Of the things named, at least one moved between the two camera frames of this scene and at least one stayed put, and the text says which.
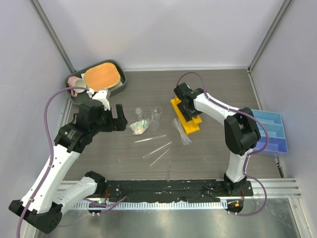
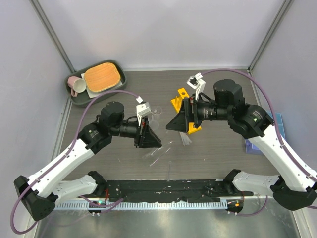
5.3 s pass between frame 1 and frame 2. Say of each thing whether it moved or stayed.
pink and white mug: stayed
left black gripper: moved
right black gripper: moved
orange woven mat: stayed
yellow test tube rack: stayed
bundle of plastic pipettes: stayed
